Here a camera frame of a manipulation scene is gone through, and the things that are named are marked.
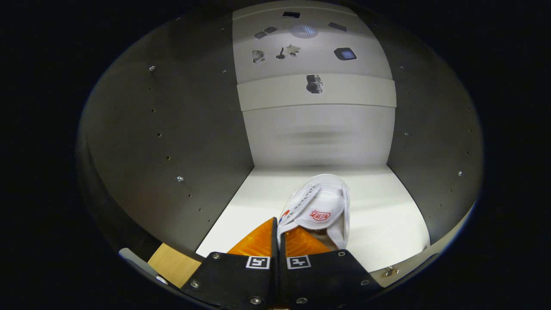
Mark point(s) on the dark grey shoe cabinet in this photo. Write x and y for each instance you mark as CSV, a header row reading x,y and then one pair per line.
x,y
172,129

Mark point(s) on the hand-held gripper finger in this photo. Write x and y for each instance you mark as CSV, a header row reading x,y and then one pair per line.
x,y
282,280
275,275

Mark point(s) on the white canvas shoe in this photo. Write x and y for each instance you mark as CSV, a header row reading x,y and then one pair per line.
x,y
323,202

